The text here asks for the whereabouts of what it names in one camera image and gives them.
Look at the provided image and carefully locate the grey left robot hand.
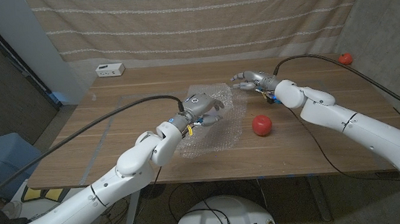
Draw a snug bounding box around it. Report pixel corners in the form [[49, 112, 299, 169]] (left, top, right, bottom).
[[179, 90, 226, 129]]

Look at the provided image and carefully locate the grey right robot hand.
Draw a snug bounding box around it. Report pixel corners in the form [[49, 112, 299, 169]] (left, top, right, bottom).
[[230, 67, 281, 95]]

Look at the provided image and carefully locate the clear bubble wrap sheet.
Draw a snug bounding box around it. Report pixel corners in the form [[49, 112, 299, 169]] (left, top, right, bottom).
[[168, 79, 254, 161]]

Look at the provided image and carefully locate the red ball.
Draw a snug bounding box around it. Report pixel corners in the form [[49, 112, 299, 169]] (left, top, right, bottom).
[[250, 113, 274, 138]]

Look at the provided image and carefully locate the small orange-red tomato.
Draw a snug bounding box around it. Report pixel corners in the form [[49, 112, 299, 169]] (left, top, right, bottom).
[[337, 51, 354, 66]]

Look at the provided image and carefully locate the beige striped backdrop cloth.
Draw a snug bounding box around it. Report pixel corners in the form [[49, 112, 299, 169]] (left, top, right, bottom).
[[25, 0, 379, 79]]

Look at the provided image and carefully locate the small white box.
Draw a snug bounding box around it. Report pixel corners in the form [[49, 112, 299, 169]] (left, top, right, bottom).
[[94, 62, 127, 79]]

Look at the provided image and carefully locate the white robot torso base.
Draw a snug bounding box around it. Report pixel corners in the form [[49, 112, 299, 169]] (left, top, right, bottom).
[[171, 190, 279, 224]]

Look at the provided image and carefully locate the grey table leg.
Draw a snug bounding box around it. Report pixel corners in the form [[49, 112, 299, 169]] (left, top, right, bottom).
[[306, 173, 332, 223], [122, 189, 146, 224]]

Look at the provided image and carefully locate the blue chair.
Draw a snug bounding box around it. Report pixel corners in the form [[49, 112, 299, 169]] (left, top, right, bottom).
[[0, 130, 48, 201]]

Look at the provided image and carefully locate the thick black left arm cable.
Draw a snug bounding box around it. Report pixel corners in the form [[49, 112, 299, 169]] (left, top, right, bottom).
[[0, 92, 192, 205]]

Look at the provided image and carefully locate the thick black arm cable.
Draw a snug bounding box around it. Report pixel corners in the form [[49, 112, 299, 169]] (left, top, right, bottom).
[[0, 92, 192, 205], [271, 46, 400, 136]]

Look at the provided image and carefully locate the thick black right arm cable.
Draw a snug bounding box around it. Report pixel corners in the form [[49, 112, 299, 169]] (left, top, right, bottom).
[[271, 46, 400, 136]]

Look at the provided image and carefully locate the thin black cable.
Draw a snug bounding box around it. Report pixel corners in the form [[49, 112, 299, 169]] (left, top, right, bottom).
[[286, 96, 400, 204]]

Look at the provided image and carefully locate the black floor cable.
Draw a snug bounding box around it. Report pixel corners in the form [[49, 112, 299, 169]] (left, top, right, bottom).
[[166, 178, 232, 224], [88, 165, 169, 224]]

